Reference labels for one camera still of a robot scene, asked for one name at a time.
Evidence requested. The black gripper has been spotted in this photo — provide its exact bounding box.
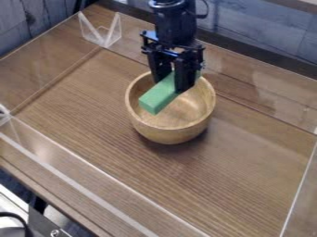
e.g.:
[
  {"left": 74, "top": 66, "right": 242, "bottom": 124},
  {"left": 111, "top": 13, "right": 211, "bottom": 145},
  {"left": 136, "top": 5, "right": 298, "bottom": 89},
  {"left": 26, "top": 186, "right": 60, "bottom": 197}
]
[{"left": 140, "top": 0, "right": 206, "bottom": 94}]

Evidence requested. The black cable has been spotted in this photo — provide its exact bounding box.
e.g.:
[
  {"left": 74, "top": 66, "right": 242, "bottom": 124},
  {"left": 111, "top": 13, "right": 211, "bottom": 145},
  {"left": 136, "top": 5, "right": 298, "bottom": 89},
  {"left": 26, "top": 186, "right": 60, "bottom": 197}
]
[{"left": 0, "top": 212, "right": 33, "bottom": 237}]

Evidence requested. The clear acrylic enclosure wall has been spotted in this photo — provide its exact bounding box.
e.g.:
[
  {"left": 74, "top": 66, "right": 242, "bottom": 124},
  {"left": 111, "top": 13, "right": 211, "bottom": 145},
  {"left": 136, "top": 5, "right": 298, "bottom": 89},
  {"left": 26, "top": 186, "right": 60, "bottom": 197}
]
[{"left": 0, "top": 106, "right": 315, "bottom": 237}]

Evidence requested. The clear acrylic corner bracket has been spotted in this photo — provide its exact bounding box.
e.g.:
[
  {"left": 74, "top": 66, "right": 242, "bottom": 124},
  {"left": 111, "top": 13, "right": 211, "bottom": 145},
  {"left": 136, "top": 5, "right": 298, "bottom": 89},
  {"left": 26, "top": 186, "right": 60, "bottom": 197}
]
[{"left": 77, "top": 12, "right": 121, "bottom": 48}]

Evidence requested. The wooden bowl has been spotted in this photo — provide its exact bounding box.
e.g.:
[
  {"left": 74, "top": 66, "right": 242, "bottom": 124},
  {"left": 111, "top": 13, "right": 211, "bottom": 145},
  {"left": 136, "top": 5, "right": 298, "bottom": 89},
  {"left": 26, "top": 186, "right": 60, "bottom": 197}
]
[{"left": 125, "top": 72, "right": 216, "bottom": 144}]

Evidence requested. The green rectangular block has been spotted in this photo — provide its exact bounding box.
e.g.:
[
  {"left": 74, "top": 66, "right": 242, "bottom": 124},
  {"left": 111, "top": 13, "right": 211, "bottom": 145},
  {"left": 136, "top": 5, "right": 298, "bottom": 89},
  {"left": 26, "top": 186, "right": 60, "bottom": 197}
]
[{"left": 137, "top": 72, "right": 180, "bottom": 115}]

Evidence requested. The black metal bracket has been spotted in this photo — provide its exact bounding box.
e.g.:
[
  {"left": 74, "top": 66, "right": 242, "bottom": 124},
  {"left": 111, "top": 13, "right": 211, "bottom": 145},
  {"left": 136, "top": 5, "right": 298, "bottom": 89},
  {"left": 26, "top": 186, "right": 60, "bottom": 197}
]
[{"left": 25, "top": 206, "right": 84, "bottom": 237}]

